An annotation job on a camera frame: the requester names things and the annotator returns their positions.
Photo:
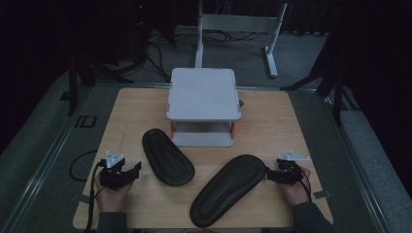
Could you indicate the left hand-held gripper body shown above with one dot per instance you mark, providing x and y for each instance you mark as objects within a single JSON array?
[{"x": 111, "y": 176}]

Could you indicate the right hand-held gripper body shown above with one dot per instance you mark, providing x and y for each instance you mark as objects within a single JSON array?
[{"x": 290, "y": 171}]

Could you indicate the black slipper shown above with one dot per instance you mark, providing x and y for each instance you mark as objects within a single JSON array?
[
  {"x": 226, "y": 189},
  {"x": 167, "y": 157}
]

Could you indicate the person's right hand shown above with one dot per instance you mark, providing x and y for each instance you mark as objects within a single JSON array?
[{"x": 296, "y": 192}]

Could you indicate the person's left hand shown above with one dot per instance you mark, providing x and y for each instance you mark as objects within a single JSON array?
[{"x": 111, "y": 199}]

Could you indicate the grey tape strip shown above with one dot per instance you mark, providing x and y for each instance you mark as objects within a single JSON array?
[
  {"x": 85, "y": 199},
  {"x": 322, "y": 194}
]

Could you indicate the grey two-tier shoe rack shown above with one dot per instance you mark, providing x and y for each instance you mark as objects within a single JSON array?
[{"x": 203, "y": 97}]

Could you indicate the black tripod stand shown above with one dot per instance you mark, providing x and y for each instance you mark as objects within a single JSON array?
[
  {"x": 81, "y": 74},
  {"x": 330, "y": 84}
]

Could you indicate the white metal stand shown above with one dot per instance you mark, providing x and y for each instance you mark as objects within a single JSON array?
[{"x": 238, "y": 24}]

